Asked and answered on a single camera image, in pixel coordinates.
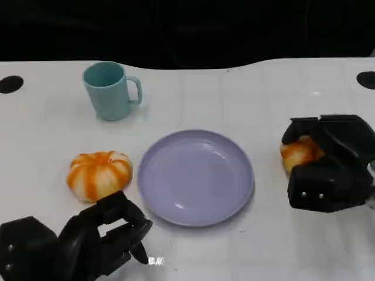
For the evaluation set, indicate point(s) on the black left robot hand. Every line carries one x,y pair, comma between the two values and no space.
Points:
82,237

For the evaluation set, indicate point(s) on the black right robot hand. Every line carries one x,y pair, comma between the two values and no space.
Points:
342,137

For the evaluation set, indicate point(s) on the orange white toy bread roll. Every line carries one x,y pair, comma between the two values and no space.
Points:
301,153
98,175

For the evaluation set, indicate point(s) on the small white table sticker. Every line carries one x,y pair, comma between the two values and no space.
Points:
155,261

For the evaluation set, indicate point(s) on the lilac plate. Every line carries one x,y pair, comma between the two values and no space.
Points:
194,178

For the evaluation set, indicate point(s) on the pale green mug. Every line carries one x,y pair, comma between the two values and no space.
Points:
108,96

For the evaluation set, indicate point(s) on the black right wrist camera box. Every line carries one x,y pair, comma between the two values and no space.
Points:
325,187

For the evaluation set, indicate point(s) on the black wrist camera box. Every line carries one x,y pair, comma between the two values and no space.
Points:
325,187
26,248

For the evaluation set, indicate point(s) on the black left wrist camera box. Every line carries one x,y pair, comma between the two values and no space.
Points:
26,248

